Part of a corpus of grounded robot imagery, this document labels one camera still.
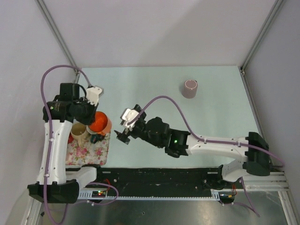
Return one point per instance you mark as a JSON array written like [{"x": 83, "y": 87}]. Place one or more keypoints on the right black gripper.
[{"x": 123, "y": 137}]

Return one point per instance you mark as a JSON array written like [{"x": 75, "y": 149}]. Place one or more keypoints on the beige mug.
[{"x": 79, "y": 133}]

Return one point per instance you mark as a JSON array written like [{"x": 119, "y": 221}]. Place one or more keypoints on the orange mug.
[{"x": 101, "y": 125}]

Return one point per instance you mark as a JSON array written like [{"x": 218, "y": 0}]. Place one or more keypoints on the left aluminium frame post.
[{"x": 55, "y": 30}]

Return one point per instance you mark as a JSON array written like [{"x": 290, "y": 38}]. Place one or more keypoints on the floral tray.
[{"x": 90, "y": 154}]

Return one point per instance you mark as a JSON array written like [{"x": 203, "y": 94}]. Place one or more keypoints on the mauve mug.
[{"x": 189, "y": 89}]

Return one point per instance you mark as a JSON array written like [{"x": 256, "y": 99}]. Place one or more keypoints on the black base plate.
[{"x": 164, "y": 182}]

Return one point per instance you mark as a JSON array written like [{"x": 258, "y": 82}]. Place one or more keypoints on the white cable duct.
[{"x": 87, "y": 195}]

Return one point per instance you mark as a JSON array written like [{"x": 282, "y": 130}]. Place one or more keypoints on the aluminium frame post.
[
  {"x": 55, "y": 30},
  {"x": 266, "y": 26}
]

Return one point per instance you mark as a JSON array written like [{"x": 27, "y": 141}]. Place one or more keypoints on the right aluminium frame post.
[{"x": 266, "y": 26}]

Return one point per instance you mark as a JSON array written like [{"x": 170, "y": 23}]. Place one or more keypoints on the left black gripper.
[{"x": 87, "y": 120}]

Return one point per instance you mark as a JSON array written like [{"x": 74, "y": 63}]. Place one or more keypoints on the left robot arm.
[{"x": 55, "y": 184}]

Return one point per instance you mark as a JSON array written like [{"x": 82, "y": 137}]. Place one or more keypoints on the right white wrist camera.
[{"x": 127, "y": 118}]

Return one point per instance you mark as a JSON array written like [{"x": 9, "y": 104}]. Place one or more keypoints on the dark green mug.
[{"x": 96, "y": 138}]

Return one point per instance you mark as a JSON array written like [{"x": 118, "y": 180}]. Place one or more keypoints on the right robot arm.
[{"x": 250, "y": 154}]

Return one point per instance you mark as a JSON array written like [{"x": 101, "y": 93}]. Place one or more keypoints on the red mug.
[{"x": 70, "y": 139}]

